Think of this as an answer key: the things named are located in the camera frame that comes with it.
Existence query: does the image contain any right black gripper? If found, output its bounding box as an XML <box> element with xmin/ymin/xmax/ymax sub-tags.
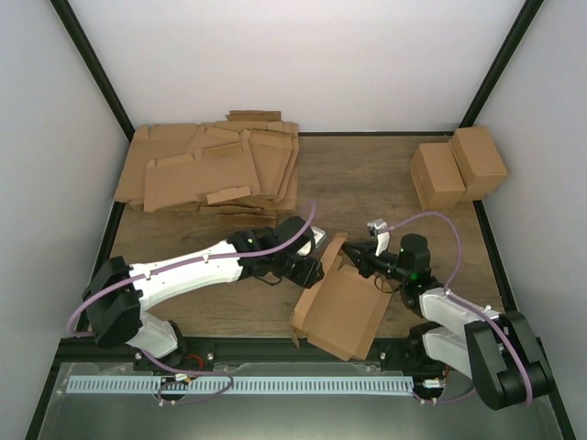
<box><xmin>342</xmin><ymin>241</ymin><xmax>409</xmax><ymax>283</ymax></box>

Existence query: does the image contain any cardboard box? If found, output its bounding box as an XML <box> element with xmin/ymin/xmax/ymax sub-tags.
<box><xmin>290</xmin><ymin>233</ymin><xmax>391</xmax><ymax>361</ymax></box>
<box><xmin>410</xmin><ymin>142</ymin><xmax>465</xmax><ymax>211</ymax></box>
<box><xmin>449</xmin><ymin>126</ymin><xmax>508</xmax><ymax>202</ymax></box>

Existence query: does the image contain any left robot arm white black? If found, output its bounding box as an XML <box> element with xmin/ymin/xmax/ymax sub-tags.
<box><xmin>83</xmin><ymin>215</ymin><xmax>327</xmax><ymax>370</ymax></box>

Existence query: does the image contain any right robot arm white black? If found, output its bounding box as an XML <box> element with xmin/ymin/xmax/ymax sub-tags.
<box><xmin>342</xmin><ymin>234</ymin><xmax>555</xmax><ymax>410</ymax></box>

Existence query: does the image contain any stack of flat cardboard blanks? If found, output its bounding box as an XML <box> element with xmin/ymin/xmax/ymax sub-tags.
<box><xmin>114</xmin><ymin>110</ymin><xmax>300</xmax><ymax>227</ymax></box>

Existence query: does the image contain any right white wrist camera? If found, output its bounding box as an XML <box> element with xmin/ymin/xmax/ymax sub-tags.
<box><xmin>367</xmin><ymin>218</ymin><xmax>390</xmax><ymax>257</ymax></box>

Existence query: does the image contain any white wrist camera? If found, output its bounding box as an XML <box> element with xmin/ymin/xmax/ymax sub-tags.
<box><xmin>297</xmin><ymin>226</ymin><xmax>327</xmax><ymax>257</ymax></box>
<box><xmin>367</xmin><ymin>218</ymin><xmax>390</xmax><ymax>257</ymax></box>

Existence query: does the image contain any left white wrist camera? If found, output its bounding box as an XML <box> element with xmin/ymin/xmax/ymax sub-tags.
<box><xmin>297</xmin><ymin>226</ymin><xmax>327</xmax><ymax>257</ymax></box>

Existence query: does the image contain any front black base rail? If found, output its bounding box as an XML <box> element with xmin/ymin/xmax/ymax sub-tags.
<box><xmin>59</xmin><ymin>336</ymin><xmax>542</xmax><ymax>368</ymax></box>

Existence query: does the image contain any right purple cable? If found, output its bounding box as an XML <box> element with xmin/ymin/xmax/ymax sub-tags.
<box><xmin>389</xmin><ymin>211</ymin><xmax>536</xmax><ymax>407</ymax></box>

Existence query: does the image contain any light blue slotted cable duct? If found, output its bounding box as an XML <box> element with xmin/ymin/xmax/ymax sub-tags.
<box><xmin>66</xmin><ymin>376</ymin><xmax>414</xmax><ymax>396</ymax></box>

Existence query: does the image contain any black aluminium frame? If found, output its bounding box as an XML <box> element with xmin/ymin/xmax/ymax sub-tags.
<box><xmin>26</xmin><ymin>1</ymin><xmax>575</xmax><ymax>439</ymax></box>

